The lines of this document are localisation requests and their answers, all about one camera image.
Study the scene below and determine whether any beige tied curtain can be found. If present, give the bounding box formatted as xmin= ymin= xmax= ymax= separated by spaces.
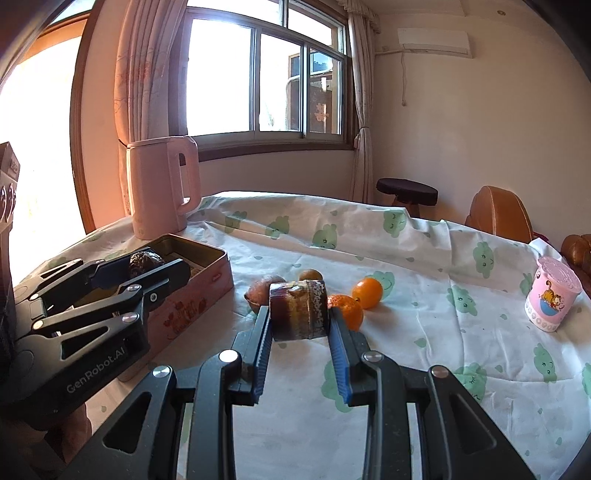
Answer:
xmin=339 ymin=0 xmax=382 ymax=204

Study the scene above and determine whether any pink metal tin box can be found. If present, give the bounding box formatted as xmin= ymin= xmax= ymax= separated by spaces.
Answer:
xmin=69 ymin=233 xmax=234 ymax=383

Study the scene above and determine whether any large mandarin orange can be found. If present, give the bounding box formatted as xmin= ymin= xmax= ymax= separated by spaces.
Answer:
xmin=328 ymin=294 xmax=365 ymax=331

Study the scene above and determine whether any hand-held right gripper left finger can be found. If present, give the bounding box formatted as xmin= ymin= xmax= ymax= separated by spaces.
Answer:
xmin=60 ymin=305 xmax=274 ymax=480

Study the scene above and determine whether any small round tangerine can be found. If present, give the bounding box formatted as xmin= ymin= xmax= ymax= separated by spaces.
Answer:
xmin=352 ymin=276 xmax=384 ymax=309

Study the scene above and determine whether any sliding glass window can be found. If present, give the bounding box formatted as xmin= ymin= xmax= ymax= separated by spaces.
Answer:
xmin=173 ymin=0 xmax=354 ymax=160

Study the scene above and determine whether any dark brown snack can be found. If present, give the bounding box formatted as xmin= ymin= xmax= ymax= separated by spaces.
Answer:
xmin=269 ymin=280 xmax=329 ymax=341

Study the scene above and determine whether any purple passion fruit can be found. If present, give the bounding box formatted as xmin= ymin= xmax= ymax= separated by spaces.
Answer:
xmin=245 ymin=275 xmax=287 ymax=315

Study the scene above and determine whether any wooden framed side window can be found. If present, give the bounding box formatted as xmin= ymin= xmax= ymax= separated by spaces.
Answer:
xmin=0 ymin=14 xmax=99 ymax=278

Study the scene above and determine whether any dark wrinkled round fruit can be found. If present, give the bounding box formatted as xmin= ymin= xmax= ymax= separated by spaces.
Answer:
xmin=129 ymin=251 xmax=165 ymax=278

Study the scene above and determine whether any pink patterned curtain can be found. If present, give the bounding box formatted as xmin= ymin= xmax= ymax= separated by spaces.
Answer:
xmin=113 ymin=0 xmax=188 ymax=217

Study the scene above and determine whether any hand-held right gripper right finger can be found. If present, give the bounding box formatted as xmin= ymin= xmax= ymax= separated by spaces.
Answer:
xmin=327 ymin=307 xmax=539 ymax=480

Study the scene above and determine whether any pink cartoon cup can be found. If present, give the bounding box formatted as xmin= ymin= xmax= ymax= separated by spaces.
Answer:
xmin=525 ymin=257 xmax=581 ymax=333

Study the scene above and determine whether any person's left hand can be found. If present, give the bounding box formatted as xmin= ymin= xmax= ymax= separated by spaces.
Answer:
xmin=28 ymin=404 xmax=93 ymax=464

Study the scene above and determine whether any pink electric kettle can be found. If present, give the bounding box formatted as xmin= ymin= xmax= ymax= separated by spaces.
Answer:
xmin=126 ymin=135 xmax=202 ymax=241

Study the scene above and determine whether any dark round stool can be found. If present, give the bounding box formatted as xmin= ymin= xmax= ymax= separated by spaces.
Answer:
xmin=376 ymin=178 xmax=438 ymax=217

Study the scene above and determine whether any white air conditioner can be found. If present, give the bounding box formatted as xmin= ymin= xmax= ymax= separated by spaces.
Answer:
xmin=398 ymin=28 xmax=472 ymax=58

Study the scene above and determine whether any brown rounded chair back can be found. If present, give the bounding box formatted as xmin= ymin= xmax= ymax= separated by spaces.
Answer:
xmin=466 ymin=186 xmax=534 ymax=244

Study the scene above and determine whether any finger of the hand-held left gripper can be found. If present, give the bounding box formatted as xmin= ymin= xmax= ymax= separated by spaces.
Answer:
xmin=30 ymin=259 xmax=191 ymax=339
xmin=14 ymin=253 xmax=134 ymax=305

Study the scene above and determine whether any printed paper leaflet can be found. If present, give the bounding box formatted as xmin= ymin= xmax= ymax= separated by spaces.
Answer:
xmin=164 ymin=251 xmax=205 ymax=278

